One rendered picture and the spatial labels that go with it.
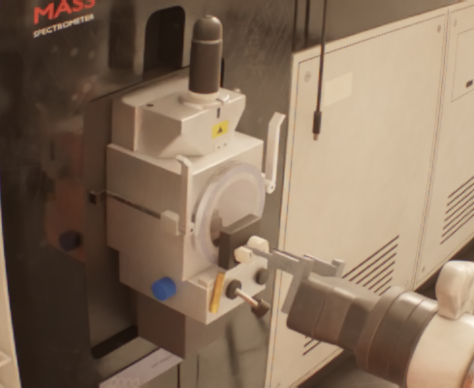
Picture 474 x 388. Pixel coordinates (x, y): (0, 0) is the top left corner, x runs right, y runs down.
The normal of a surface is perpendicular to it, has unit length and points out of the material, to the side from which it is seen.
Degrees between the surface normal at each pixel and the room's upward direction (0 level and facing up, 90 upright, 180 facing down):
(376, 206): 90
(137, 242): 90
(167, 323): 90
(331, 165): 90
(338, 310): 67
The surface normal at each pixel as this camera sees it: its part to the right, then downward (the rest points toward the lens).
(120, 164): -0.60, 0.31
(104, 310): 0.79, 0.30
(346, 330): -0.67, -0.16
